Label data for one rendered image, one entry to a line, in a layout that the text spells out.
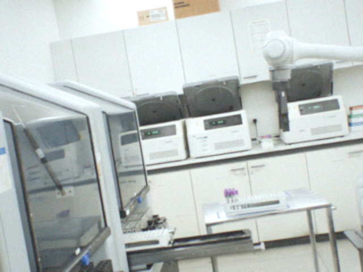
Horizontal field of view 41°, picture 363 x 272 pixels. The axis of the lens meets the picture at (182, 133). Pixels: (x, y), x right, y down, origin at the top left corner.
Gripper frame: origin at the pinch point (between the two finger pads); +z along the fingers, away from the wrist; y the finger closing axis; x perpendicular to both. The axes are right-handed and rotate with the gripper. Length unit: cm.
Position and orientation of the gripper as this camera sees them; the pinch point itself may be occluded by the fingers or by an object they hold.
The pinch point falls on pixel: (284, 127)
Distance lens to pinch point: 213.7
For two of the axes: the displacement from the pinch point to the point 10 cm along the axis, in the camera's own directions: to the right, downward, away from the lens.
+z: 1.0, 9.9, 0.8
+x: -9.9, 0.9, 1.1
